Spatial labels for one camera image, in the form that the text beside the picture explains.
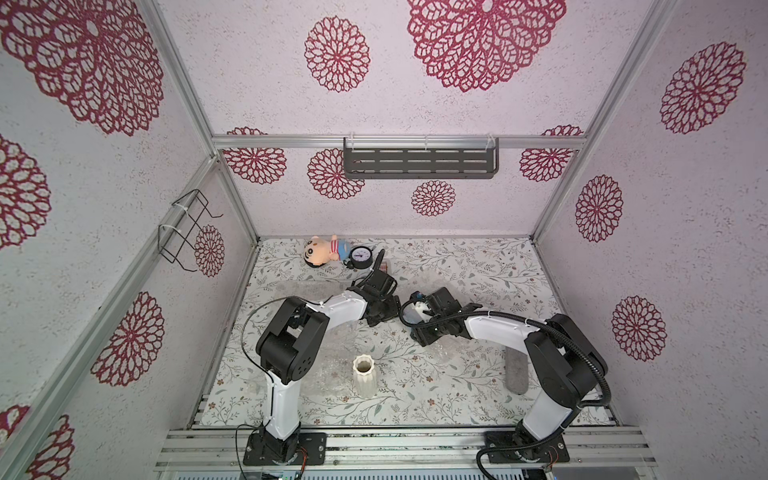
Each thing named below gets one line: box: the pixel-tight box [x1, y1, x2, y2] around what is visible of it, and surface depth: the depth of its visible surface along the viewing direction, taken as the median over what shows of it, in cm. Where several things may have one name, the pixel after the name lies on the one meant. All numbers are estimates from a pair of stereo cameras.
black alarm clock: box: [343, 246, 373, 270], surface depth 114 cm
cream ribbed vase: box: [352, 354, 378, 399], surface depth 73 cm
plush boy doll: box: [303, 234, 351, 268], surface depth 108 cm
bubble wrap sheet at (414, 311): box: [402, 299, 429, 323], surface depth 87 cm
